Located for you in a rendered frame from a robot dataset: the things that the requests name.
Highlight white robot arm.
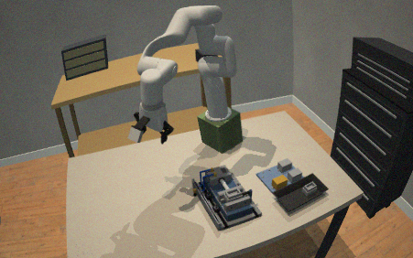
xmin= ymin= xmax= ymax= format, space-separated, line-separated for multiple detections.
xmin=128 ymin=5 xmax=237 ymax=143

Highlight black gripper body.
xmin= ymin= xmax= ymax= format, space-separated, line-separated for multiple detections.
xmin=139 ymin=103 xmax=168 ymax=132

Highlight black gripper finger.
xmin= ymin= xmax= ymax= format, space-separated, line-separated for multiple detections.
xmin=160 ymin=121 xmax=174 ymax=145
xmin=134 ymin=112 xmax=147 ymax=132

